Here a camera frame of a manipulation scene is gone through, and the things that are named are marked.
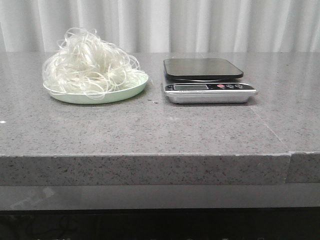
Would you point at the light green round plate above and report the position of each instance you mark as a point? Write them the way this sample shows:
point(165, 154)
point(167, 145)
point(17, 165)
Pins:
point(99, 98)

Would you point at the white pleated curtain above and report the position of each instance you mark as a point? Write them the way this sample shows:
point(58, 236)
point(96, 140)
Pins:
point(165, 25)

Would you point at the silver black kitchen scale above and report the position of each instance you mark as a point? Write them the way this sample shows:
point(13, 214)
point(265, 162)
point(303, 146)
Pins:
point(204, 81)

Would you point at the white vermicelli bundle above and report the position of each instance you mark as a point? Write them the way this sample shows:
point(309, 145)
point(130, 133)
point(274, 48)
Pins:
point(86, 64)

